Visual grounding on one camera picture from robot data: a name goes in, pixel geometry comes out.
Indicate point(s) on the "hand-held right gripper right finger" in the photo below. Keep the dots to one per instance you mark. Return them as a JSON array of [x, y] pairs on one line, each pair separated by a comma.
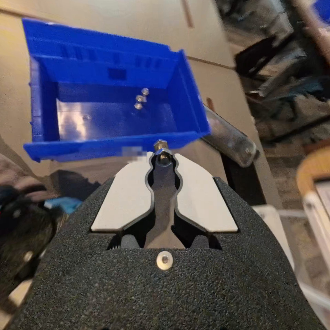
[[206, 201]]

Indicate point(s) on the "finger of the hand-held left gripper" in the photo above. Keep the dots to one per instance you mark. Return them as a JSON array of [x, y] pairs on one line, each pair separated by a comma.
[[20, 294]]

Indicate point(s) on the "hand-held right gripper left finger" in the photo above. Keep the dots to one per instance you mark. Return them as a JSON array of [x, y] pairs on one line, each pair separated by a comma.
[[121, 198]]

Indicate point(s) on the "silver hex bolt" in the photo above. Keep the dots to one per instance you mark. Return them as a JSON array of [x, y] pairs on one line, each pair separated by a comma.
[[163, 158], [145, 91]]

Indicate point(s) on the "blue plastic bin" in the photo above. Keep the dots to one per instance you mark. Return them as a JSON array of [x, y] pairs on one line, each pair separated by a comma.
[[103, 72]]

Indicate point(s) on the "person's left forearm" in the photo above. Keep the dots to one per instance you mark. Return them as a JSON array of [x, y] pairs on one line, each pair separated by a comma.
[[18, 175]]

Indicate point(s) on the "grey metal clamp lever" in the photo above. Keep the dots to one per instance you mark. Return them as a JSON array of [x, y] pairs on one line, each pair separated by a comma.
[[232, 139]]

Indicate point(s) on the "printed instruction sheet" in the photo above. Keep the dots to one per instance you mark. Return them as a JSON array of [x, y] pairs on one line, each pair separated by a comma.
[[324, 193]]

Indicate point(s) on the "beige table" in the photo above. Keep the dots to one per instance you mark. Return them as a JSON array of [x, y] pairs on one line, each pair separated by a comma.
[[116, 15]]

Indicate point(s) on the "small blue bin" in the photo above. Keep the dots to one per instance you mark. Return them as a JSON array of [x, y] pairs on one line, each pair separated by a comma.
[[322, 7]]

